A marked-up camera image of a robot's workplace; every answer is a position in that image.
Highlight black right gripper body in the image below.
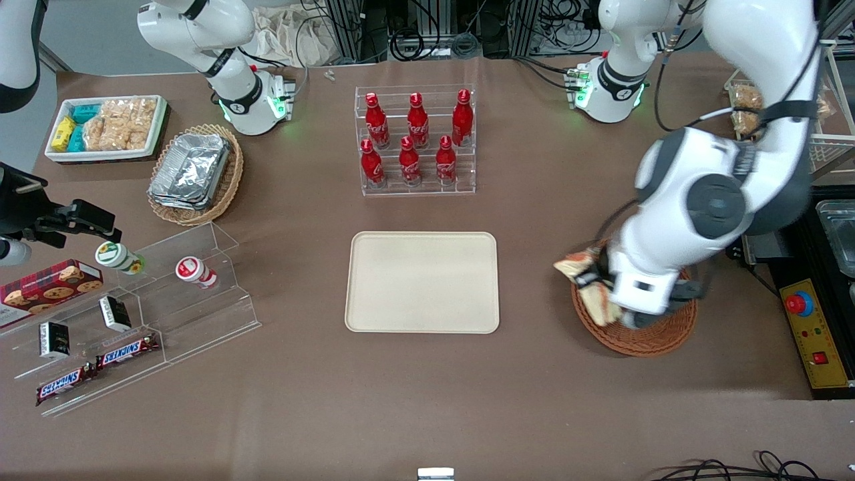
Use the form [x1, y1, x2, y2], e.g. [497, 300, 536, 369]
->
[0, 164, 79, 244]

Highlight triangle sandwich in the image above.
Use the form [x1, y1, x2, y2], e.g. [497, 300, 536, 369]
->
[553, 247, 627, 327]

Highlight round brown wicker basket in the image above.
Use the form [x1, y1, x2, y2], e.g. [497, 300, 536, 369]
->
[570, 238, 699, 357]

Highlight white rectangular snack tray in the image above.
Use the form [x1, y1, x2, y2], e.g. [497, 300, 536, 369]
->
[44, 94, 168, 164]

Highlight oval light wicker basket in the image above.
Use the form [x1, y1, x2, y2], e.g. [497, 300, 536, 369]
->
[147, 123, 244, 227]

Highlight beige plastic tray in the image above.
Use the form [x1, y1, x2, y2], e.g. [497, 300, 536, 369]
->
[345, 231, 500, 334]

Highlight green capped yogurt bottle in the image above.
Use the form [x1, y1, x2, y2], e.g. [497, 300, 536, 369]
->
[94, 241, 146, 276]

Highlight red cookie box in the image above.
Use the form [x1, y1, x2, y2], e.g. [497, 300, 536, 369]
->
[0, 259, 105, 329]

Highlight aluminium foil container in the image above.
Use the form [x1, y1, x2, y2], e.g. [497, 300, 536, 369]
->
[148, 187, 218, 212]
[150, 133, 232, 202]

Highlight yellow snack packet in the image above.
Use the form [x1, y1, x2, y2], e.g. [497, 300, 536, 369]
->
[51, 116, 78, 154]

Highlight clear bag rice crackers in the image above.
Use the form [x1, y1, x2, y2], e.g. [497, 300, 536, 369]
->
[100, 98, 158, 150]
[83, 116, 126, 152]

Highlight small black white box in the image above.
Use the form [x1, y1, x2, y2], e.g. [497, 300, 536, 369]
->
[38, 321, 72, 361]
[98, 295, 133, 333]

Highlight red capped yogurt bottle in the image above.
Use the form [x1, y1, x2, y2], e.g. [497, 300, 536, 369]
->
[175, 257, 219, 290]

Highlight black equipment stand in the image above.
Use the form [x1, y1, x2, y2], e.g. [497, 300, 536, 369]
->
[740, 194, 855, 402]

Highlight Snickers chocolate bar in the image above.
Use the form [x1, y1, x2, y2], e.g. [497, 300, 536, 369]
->
[35, 364, 97, 408]
[95, 332, 162, 371]

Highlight yellow emergency stop box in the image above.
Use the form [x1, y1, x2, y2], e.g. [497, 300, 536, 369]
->
[780, 279, 852, 390]

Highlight clear acrylic step stand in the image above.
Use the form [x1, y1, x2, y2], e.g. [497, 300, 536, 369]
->
[0, 221, 263, 419]

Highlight clear acrylic bottle rack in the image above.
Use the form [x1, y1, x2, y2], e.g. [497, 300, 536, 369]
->
[354, 84, 478, 197]

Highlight clear plastic container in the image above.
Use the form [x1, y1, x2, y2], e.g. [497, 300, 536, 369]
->
[816, 199, 855, 278]

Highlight clear bag fried snacks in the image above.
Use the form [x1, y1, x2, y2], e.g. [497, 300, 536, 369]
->
[729, 84, 765, 112]
[731, 110, 763, 139]

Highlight red cola bottle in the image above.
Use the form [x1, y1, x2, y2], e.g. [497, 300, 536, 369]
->
[399, 136, 423, 187]
[452, 89, 475, 148]
[360, 139, 386, 188]
[407, 93, 430, 150]
[436, 136, 458, 186]
[365, 92, 391, 150]

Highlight beige cloth bag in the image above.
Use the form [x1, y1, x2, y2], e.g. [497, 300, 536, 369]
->
[252, 4, 343, 68]

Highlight black floor cables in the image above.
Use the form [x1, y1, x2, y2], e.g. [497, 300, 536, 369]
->
[655, 450, 855, 481]

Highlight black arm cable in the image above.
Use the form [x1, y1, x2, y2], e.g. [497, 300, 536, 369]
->
[594, 13, 822, 281]

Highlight white wire basket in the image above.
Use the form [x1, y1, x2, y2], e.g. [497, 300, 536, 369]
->
[726, 38, 855, 178]

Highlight coiled black cable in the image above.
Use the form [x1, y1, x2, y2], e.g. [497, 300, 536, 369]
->
[389, 28, 443, 62]

